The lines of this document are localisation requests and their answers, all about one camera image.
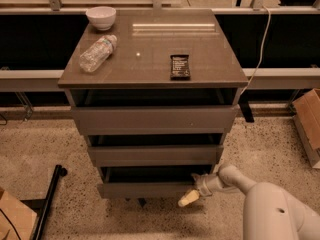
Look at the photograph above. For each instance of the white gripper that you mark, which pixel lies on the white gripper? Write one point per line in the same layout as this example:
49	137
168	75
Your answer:
204	184

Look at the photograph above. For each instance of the grey bottom drawer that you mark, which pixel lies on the grey bottom drawer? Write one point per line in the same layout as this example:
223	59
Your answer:
150	181

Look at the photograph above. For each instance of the grey drawer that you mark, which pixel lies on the grey drawer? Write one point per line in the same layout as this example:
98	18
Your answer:
155	155
150	181
153	120

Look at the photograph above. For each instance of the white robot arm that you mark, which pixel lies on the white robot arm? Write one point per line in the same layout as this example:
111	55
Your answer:
269	211

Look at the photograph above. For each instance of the grey middle drawer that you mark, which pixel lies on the grey middle drawer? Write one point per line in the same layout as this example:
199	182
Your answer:
155	155

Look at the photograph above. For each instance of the grey top drawer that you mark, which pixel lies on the grey top drawer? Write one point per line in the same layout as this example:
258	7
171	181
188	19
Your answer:
153	120

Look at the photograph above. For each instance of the grey drawer cabinet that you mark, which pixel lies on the grey drawer cabinet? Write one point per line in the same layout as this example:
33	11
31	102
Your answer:
137	74

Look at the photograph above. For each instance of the black snack bar packet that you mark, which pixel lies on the black snack bar packet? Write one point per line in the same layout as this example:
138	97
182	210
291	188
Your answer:
180	67

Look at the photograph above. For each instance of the cardboard box right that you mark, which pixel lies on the cardboard box right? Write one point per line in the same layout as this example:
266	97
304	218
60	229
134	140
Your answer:
307	121

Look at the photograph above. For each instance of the cardboard box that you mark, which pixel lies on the cardboard box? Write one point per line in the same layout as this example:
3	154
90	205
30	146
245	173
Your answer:
17	220
307	121

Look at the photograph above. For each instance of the black metal stand leg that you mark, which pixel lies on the black metal stand leg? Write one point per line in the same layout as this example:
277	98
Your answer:
42	206

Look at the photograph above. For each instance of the clear plastic water bottle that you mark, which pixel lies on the clear plastic water bottle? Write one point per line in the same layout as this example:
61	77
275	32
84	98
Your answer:
97	53

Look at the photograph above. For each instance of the cardboard box lower left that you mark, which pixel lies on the cardboard box lower left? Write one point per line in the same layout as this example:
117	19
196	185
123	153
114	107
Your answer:
17	220

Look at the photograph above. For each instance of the white ceramic bowl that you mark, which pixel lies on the white ceramic bowl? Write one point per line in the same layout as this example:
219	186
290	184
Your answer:
102	17

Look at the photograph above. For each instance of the black bracket under rail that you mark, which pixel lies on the black bracket under rail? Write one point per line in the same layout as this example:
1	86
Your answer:
245	108

